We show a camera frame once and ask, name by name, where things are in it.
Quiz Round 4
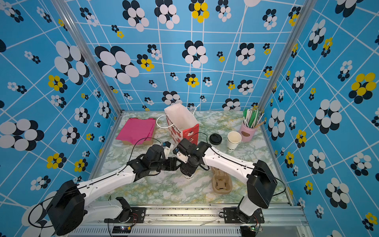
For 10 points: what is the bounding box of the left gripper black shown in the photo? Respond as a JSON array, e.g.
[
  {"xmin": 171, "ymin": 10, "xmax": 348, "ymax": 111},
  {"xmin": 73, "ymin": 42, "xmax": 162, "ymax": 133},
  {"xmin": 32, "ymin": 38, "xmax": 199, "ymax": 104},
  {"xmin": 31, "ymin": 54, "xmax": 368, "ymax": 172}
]
[{"xmin": 151, "ymin": 157, "xmax": 184, "ymax": 172}]

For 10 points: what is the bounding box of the single white paper cup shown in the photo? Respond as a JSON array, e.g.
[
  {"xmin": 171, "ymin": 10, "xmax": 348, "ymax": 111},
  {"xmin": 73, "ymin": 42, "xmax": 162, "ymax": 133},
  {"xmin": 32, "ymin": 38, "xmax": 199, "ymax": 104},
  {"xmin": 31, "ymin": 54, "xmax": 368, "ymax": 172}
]
[{"xmin": 183, "ymin": 175, "xmax": 194, "ymax": 180}]

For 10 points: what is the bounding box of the brown pulp cup carrier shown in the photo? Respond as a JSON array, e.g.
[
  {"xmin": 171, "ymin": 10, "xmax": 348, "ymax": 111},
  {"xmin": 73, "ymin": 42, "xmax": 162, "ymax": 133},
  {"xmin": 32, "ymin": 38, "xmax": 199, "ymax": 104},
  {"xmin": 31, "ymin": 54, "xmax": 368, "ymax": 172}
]
[{"xmin": 211, "ymin": 167, "xmax": 233, "ymax": 195}]

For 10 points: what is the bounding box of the white paper cup stack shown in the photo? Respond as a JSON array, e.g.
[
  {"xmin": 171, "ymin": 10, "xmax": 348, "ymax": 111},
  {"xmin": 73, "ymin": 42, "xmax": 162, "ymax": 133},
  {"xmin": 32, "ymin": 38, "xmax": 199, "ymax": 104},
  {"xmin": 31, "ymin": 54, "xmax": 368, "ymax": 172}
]
[{"xmin": 227, "ymin": 131, "xmax": 242, "ymax": 151}]

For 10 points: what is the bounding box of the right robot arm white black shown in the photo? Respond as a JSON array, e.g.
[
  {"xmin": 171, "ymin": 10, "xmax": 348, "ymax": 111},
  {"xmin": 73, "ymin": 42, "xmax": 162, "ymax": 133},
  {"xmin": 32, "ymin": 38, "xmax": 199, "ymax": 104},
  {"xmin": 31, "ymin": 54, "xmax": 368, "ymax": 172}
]
[{"xmin": 173, "ymin": 139, "xmax": 277, "ymax": 224}]

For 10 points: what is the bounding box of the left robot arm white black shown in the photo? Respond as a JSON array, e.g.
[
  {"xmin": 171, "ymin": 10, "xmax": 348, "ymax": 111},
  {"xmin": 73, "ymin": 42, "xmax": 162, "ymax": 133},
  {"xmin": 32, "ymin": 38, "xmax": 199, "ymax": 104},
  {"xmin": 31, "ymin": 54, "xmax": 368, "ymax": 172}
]
[{"xmin": 46, "ymin": 144, "xmax": 183, "ymax": 236}]

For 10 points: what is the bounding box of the red white paper gift bag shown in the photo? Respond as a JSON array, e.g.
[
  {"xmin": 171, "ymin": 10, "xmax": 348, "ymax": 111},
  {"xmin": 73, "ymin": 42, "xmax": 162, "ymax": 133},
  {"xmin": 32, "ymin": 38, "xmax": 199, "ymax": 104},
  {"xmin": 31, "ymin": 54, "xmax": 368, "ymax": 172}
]
[{"xmin": 156, "ymin": 104, "xmax": 199, "ymax": 145}]

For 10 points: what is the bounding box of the pink napkin stack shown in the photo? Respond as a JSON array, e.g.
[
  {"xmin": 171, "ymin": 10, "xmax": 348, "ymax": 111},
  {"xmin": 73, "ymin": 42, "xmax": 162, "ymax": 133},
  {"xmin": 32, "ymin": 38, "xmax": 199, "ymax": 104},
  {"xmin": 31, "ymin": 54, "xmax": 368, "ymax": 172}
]
[{"xmin": 115, "ymin": 118, "xmax": 157, "ymax": 142}]

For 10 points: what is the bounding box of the brown cardboard napkin tray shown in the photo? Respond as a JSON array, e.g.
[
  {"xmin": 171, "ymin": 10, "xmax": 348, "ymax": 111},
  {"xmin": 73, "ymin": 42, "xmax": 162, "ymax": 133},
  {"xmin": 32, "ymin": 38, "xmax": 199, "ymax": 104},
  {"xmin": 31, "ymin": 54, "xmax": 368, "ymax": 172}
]
[{"xmin": 121, "ymin": 118, "xmax": 157, "ymax": 146}]

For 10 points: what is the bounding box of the pink straw holder cup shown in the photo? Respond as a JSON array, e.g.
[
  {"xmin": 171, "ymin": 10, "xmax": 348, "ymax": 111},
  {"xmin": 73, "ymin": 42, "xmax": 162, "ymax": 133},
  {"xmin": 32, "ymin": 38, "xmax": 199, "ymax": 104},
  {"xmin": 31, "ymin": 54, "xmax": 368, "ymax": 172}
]
[{"xmin": 239, "ymin": 124, "xmax": 258, "ymax": 142}]

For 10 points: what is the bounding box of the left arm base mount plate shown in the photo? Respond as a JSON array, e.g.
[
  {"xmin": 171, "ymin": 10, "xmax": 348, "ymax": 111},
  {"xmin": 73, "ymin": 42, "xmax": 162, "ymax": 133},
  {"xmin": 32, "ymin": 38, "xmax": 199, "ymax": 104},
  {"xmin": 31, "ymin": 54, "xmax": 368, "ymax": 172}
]
[{"xmin": 104, "ymin": 207, "xmax": 147, "ymax": 224}]

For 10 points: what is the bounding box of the aluminium front rail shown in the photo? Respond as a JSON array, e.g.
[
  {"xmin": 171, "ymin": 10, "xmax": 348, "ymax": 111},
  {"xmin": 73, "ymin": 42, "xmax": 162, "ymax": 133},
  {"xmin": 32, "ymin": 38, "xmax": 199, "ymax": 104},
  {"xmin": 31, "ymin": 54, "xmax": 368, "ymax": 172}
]
[{"xmin": 68, "ymin": 204, "xmax": 313, "ymax": 237}]

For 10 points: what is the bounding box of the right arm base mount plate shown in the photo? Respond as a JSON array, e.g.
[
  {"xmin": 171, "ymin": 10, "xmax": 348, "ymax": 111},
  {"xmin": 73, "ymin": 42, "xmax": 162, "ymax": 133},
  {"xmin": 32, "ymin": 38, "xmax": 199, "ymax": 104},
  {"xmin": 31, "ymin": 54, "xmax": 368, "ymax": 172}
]
[{"xmin": 221, "ymin": 207, "xmax": 265, "ymax": 225}]

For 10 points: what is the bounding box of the left aluminium corner post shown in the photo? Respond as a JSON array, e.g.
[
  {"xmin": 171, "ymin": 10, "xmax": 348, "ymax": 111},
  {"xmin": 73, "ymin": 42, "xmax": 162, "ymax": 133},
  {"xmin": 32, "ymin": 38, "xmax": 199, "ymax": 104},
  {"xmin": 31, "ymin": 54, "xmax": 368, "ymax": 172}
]
[{"xmin": 51, "ymin": 1, "xmax": 122, "ymax": 116}]

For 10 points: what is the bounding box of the aluminium corner post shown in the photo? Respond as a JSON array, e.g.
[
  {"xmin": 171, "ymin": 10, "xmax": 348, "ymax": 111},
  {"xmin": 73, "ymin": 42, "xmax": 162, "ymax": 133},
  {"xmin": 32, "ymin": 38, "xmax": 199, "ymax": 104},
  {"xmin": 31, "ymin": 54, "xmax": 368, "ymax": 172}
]
[
  {"xmin": 259, "ymin": 0, "xmax": 317, "ymax": 110},
  {"xmin": 51, "ymin": 1, "xmax": 122, "ymax": 116}
]

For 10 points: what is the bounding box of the right aluminium corner post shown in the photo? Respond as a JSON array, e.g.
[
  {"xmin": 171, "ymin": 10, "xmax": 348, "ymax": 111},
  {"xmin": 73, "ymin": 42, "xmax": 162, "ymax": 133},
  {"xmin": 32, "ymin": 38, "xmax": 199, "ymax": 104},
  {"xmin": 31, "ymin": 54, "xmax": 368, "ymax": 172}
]
[{"xmin": 259, "ymin": 0, "xmax": 317, "ymax": 110}]

